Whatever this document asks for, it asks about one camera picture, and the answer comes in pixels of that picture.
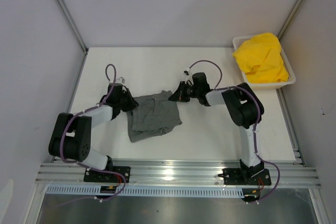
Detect grey shorts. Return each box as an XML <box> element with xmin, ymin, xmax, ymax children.
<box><xmin>127</xmin><ymin>90</ymin><xmax>182</xmax><ymax>143</ymax></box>

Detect yellow shorts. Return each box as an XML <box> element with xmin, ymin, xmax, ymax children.
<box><xmin>233</xmin><ymin>33</ymin><xmax>289</xmax><ymax>83</ymax></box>

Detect aluminium rail frame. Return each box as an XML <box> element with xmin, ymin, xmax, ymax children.
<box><xmin>35</xmin><ymin>158</ymin><xmax>321</xmax><ymax>188</ymax></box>

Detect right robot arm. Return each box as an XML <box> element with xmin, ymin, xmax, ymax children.
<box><xmin>169</xmin><ymin>72</ymin><xmax>264</xmax><ymax>184</ymax></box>

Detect white plastic basket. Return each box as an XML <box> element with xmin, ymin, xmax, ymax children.
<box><xmin>233</xmin><ymin>35</ymin><xmax>296</xmax><ymax>89</ymax></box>

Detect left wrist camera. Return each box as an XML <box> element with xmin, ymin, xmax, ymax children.
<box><xmin>115</xmin><ymin>77</ymin><xmax>125</xmax><ymax>86</ymax></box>

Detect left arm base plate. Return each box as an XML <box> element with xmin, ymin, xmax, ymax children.
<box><xmin>83</xmin><ymin>166</ymin><xmax>131</xmax><ymax>183</ymax></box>

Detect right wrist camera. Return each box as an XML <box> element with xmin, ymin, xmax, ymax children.
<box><xmin>183</xmin><ymin>68</ymin><xmax>193</xmax><ymax>83</ymax></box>

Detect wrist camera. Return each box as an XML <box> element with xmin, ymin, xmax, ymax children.
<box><xmin>115</xmin><ymin>77</ymin><xmax>125</xmax><ymax>86</ymax></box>
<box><xmin>183</xmin><ymin>68</ymin><xmax>193</xmax><ymax>83</ymax></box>

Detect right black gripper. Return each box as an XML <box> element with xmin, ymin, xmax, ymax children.
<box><xmin>169</xmin><ymin>81</ymin><xmax>200</xmax><ymax>102</ymax></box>

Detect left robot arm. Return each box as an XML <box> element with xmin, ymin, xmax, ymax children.
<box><xmin>48</xmin><ymin>83</ymin><xmax>139</xmax><ymax>182</ymax></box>

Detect slotted cable duct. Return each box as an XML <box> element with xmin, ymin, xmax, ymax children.
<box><xmin>46</xmin><ymin>184</ymin><xmax>251</xmax><ymax>198</ymax></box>

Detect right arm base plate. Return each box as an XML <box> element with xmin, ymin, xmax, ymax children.
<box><xmin>217</xmin><ymin>168</ymin><xmax>271</xmax><ymax>186</ymax></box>

